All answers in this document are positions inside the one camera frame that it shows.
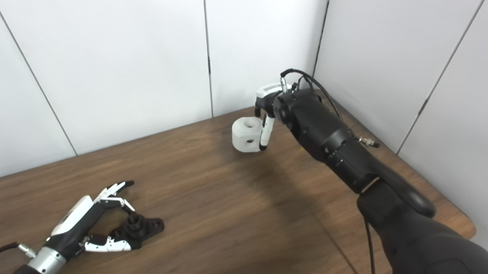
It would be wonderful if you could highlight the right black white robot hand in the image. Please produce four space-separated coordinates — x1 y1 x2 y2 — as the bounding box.
253 83 291 152

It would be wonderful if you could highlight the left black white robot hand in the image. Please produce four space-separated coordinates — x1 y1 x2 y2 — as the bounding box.
45 178 137 260

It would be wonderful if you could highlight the round white plastic piece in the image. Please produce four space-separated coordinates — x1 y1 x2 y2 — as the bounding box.
231 117 269 154

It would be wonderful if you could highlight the black plastic holder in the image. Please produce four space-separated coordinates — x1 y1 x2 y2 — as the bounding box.
110 212 166 251

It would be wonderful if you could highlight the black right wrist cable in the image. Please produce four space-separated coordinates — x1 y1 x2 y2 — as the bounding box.
273 68 384 274

